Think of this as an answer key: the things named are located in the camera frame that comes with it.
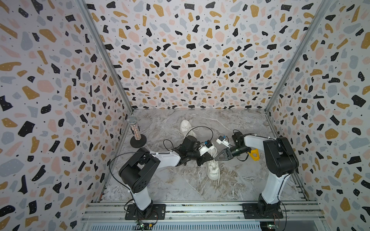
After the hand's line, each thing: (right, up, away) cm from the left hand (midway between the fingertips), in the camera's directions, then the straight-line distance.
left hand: (213, 157), depth 84 cm
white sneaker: (0, -7, -1) cm, 7 cm away
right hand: (+2, -2, +1) cm, 3 cm away
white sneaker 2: (-18, +17, +23) cm, 34 cm away
